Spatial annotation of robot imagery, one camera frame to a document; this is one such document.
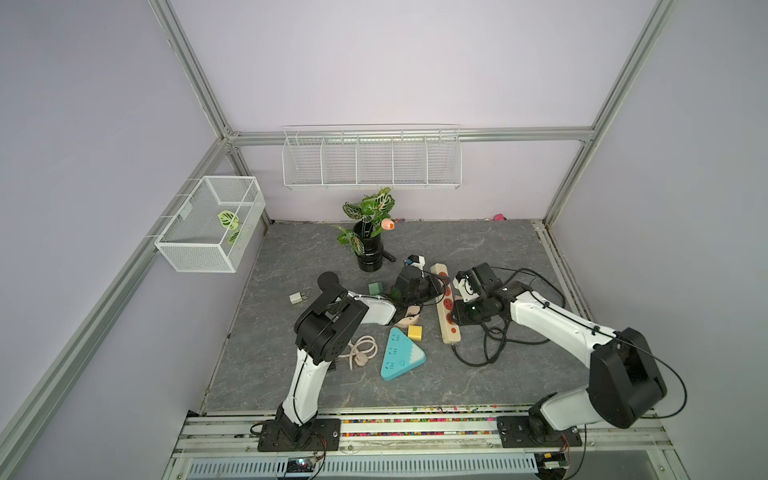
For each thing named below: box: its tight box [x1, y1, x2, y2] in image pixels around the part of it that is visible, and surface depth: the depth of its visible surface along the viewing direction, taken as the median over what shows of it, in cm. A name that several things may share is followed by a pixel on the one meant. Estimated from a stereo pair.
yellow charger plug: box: [408, 325, 423, 341], surface depth 91 cm
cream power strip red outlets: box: [430, 263, 461, 344], surface depth 90 cm
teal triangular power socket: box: [380, 327, 426, 381], surface depth 85 cm
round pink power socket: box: [395, 305, 421, 328], surface depth 93 cm
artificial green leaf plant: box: [334, 187, 395, 255], surface depth 88 cm
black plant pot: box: [353, 220, 384, 272], surface depth 102 cm
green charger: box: [368, 282, 384, 296], surface depth 101 cm
